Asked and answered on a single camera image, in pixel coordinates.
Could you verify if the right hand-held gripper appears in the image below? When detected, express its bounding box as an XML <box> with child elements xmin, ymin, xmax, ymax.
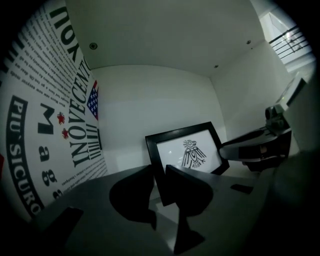
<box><xmin>219</xmin><ymin>77</ymin><xmax>308</xmax><ymax>173</ymax></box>

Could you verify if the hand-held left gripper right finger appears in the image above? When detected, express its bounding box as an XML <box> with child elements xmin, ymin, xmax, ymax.
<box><xmin>164</xmin><ymin>164</ymin><xmax>272</xmax><ymax>256</ymax></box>

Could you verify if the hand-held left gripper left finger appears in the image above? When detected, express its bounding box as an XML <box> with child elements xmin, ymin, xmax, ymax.
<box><xmin>32</xmin><ymin>163</ymin><xmax>176</xmax><ymax>256</ymax></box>

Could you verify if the black framed picture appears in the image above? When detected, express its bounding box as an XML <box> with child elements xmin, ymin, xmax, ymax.
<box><xmin>144</xmin><ymin>121</ymin><xmax>230</xmax><ymax>207</ymax></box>

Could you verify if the printed book with flag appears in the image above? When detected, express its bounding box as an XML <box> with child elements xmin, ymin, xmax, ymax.
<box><xmin>0</xmin><ymin>0</ymin><xmax>110</xmax><ymax>223</ymax></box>

